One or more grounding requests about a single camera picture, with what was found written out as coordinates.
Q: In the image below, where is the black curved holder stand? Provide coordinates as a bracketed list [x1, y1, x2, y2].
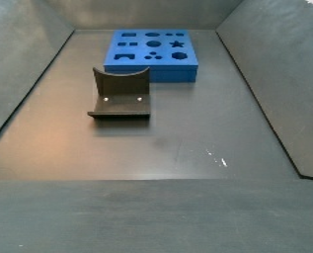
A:
[87, 68, 151, 119]

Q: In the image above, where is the blue shape sorter block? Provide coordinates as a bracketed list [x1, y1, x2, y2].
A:
[103, 29, 198, 83]

